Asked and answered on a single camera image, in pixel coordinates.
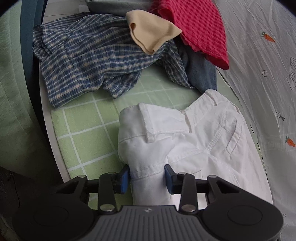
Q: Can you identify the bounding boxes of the white trousers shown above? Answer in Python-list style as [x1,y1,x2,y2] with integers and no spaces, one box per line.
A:
[118,90,273,206]

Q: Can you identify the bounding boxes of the green grid mat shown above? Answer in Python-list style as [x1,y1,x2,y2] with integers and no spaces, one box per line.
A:
[49,66,260,209]

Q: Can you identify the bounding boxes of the blue plaid shirt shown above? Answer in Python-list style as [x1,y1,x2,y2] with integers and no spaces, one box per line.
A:
[33,13,190,108]

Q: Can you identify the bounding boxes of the red knit garment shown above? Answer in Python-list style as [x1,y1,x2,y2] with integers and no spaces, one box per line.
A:
[151,0,229,70]

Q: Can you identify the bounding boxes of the beige cloth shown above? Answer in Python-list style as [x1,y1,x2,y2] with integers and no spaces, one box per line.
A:
[126,9,182,55]

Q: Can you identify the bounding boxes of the carrot print white sheet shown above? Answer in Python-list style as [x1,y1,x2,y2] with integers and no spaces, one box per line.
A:
[216,1,295,240]

